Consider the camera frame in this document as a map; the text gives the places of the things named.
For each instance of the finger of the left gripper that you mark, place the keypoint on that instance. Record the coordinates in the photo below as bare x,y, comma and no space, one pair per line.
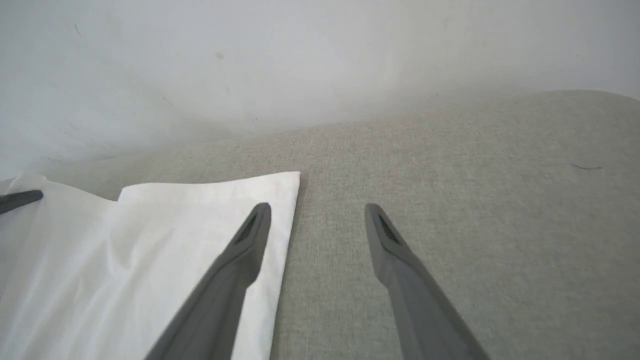
20,198

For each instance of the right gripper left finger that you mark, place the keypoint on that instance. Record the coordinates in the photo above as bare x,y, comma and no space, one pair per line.
225,300

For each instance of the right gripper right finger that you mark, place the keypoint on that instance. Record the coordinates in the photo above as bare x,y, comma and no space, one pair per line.
420,310

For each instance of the white and blue garment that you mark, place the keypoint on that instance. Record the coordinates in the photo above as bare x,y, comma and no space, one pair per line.
125,260

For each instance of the grey fabric sofa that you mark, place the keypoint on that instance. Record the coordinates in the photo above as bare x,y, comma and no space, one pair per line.
475,200

